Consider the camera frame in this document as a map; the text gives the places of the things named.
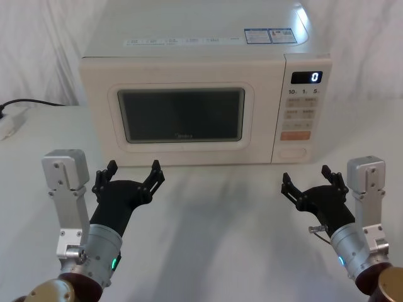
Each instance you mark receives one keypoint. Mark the white curtain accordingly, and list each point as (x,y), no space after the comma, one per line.
(37,47)

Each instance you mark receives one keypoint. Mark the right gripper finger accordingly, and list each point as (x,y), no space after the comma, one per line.
(337,182)
(292,190)

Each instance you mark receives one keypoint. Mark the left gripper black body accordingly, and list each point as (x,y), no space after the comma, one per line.
(116,201)

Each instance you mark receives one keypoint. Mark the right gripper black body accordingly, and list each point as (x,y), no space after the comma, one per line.
(327,207)

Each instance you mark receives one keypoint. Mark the cream microwave oven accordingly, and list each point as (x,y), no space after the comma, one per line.
(189,72)

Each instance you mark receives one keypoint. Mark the white table cloth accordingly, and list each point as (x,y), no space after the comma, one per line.
(220,236)

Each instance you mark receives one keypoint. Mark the white power strip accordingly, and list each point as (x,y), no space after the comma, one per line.
(9,126)

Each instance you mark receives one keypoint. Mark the oven control panel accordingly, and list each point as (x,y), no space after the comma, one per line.
(299,108)

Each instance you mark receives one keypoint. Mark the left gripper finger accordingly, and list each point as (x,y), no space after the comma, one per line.
(102,177)
(154,181)

